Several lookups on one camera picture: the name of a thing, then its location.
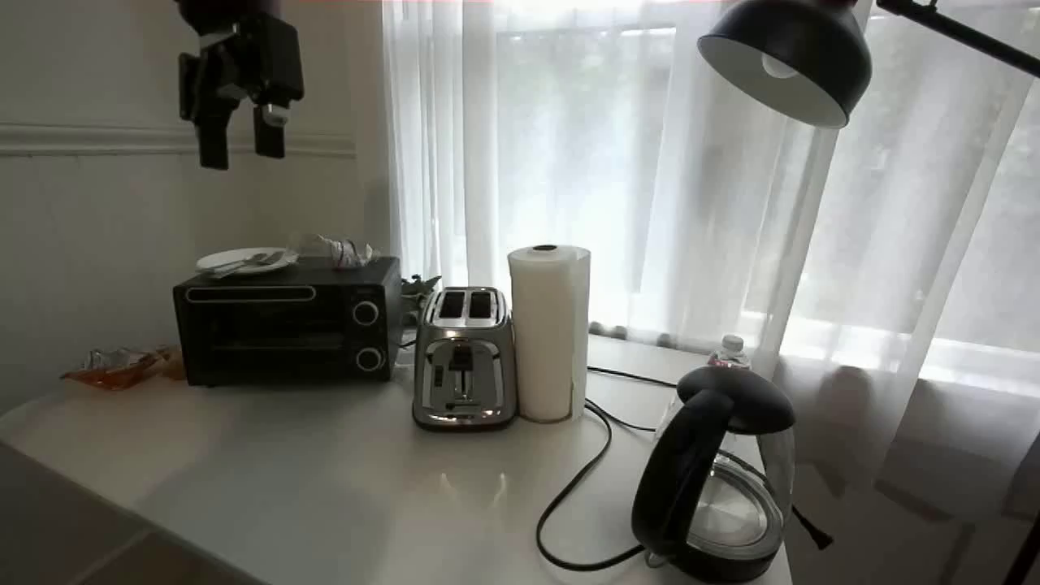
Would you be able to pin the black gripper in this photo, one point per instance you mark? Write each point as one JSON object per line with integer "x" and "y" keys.
{"x": 232, "y": 35}

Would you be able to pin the black electric glass kettle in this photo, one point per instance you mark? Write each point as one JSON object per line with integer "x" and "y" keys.
{"x": 672, "y": 476}

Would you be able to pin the black toaster oven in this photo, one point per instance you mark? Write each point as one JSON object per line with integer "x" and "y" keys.
{"x": 272, "y": 337}

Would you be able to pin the black lamp shade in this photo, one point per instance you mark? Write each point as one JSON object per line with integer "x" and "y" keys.
{"x": 791, "y": 45}

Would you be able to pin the white plate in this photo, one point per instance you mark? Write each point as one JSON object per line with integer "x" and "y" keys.
{"x": 224, "y": 265}

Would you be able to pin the white paper towel roll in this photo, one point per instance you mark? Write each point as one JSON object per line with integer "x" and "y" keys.
{"x": 547, "y": 337}

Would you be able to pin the silver two-slot toaster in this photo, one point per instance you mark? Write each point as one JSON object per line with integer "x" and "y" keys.
{"x": 466, "y": 369}

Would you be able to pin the crumpled clear plastic wrap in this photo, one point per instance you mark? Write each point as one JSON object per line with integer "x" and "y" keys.
{"x": 343, "y": 250}

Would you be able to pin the orange snack packet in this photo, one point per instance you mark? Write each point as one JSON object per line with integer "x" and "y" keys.
{"x": 114, "y": 371}

